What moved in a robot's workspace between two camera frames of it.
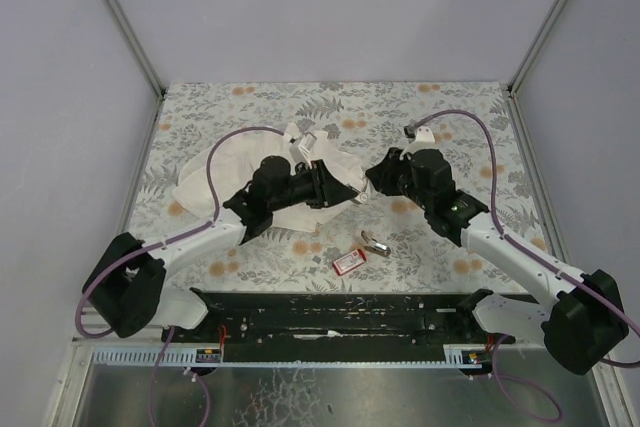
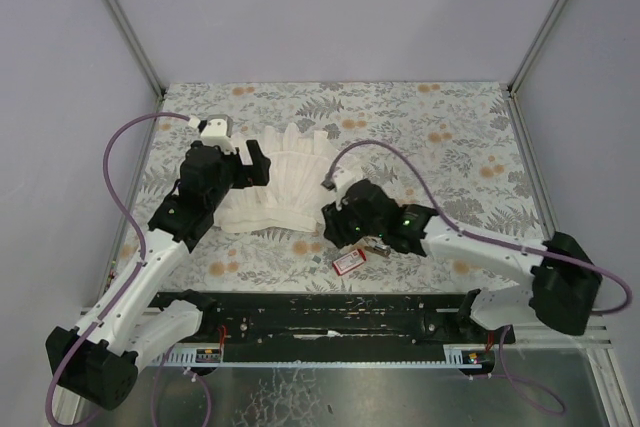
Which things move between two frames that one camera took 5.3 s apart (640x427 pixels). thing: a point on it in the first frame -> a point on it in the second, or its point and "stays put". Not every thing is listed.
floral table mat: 382,246 stays put
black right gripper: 392,173 -> 337,226
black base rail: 298,317 stays put
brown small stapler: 374,246 stays put
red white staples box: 348,262 stays put
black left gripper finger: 328,189 -> 256,174
